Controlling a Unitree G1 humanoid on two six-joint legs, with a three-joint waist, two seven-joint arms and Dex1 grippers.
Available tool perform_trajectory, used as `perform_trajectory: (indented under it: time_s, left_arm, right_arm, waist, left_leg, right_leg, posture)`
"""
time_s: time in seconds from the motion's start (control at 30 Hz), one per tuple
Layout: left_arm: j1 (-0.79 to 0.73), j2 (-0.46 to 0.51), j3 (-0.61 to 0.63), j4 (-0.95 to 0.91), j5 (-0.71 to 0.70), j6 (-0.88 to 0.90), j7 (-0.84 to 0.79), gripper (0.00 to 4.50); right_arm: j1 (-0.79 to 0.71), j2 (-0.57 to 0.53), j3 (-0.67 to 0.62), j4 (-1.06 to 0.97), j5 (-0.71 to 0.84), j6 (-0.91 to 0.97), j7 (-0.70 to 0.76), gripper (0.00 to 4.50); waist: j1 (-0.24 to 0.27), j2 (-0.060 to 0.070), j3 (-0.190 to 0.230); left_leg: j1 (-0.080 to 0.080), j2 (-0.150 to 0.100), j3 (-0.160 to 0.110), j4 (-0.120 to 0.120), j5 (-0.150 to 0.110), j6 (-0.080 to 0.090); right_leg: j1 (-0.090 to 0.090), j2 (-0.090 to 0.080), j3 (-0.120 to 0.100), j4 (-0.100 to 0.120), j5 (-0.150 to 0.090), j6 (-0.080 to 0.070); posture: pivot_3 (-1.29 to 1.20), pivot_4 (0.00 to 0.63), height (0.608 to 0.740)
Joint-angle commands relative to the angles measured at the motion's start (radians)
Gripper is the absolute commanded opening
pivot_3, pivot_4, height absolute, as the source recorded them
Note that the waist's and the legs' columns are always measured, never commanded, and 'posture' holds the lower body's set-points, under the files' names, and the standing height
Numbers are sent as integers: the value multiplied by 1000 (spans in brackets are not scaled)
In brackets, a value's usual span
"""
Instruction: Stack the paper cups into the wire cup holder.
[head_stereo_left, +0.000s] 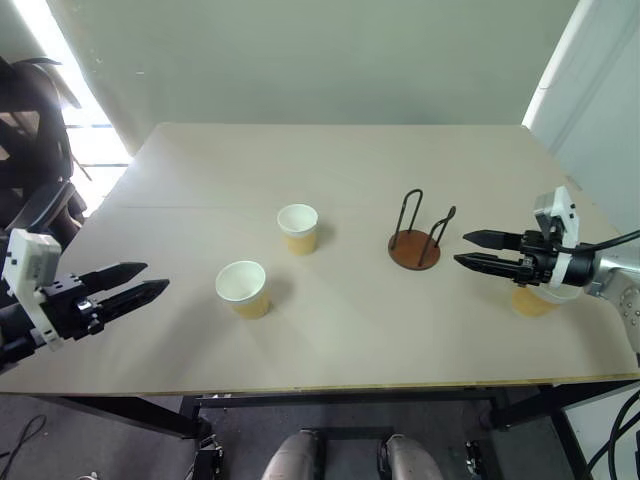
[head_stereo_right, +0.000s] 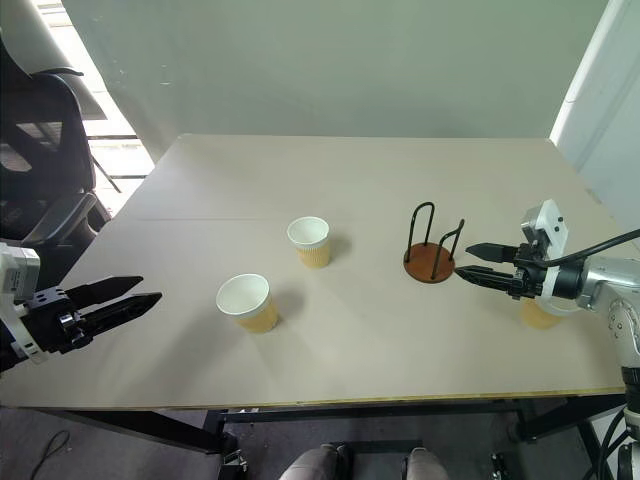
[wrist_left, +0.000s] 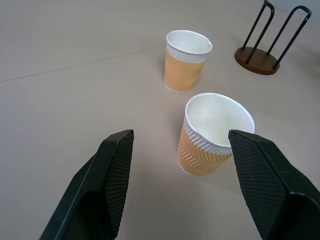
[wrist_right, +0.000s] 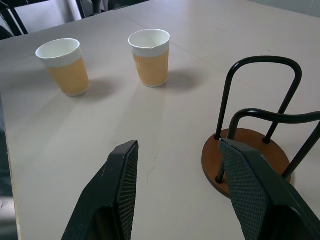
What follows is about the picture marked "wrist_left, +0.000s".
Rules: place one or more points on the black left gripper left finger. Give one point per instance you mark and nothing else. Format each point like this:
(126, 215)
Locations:
(90, 190)

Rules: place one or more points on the orange ribbed paper cup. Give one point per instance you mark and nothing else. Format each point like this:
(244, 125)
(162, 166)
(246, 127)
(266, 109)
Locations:
(197, 157)
(182, 72)

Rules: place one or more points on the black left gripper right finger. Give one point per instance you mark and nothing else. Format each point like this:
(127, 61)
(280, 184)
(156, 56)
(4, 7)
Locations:
(272, 190)

